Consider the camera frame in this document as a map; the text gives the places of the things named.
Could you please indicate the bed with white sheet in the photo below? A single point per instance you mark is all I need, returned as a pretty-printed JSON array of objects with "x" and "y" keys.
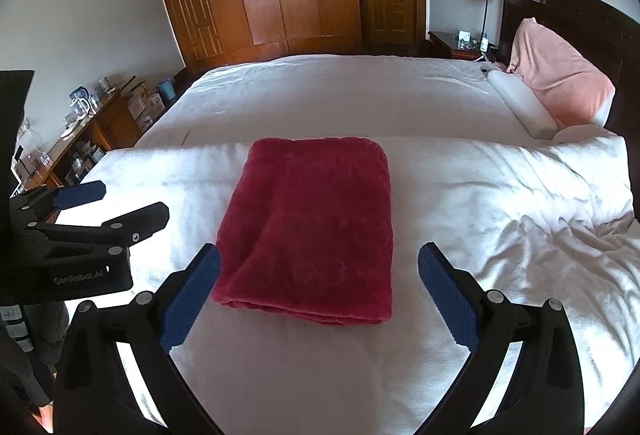
[{"x": 325, "y": 95}]

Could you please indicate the dark wooden nightstand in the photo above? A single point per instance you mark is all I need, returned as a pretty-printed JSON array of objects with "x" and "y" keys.
[{"x": 442, "y": 42}]

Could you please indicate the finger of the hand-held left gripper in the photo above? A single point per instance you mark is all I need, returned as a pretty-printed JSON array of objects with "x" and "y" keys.
[
  {"x": 80, "y": 196},
  {"x": 135, "y": 222}
]

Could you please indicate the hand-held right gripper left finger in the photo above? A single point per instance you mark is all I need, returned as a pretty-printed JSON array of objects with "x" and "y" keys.
[{"x": 190, "y": 300}]

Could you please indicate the dark wooden headboard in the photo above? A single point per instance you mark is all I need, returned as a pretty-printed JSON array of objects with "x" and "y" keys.
[{"x": 590, "y": 15}]

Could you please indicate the person's left forearm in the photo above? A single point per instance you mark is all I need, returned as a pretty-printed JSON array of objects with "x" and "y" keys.
[{"x": 30, "y": 365}]

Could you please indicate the clear plastic container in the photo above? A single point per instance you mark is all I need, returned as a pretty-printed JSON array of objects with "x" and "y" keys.
[{"x": 36, "y": 150}]

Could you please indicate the wooden side cabinet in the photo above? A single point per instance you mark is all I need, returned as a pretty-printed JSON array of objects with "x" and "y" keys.
[{"x": 115, "y": 125}]

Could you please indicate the red towel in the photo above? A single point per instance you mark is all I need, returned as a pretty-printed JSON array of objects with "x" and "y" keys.
[{"x": 305, "y": 225}]

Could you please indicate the printed cardboard box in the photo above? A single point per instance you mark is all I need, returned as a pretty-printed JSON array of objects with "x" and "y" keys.
[{"x": 145, "y": 107}]

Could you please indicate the pink pillow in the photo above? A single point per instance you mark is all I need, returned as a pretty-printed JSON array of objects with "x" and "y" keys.
[{"x": 555, "y": 70}]

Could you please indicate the clear electric kettle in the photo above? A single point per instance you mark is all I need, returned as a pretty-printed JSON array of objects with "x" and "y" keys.
[{"x": 81, "y": 104}]

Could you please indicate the white pillow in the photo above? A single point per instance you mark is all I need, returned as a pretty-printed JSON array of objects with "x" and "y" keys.
[{"x": 520, "y": 105}]

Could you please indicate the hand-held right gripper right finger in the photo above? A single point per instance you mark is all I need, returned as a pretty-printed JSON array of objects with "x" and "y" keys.
[{"x": 447, "y": 300}]

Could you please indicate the blue waste bin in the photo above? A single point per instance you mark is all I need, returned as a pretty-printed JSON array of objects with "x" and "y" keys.
[{"x": 166, "y": 91}]

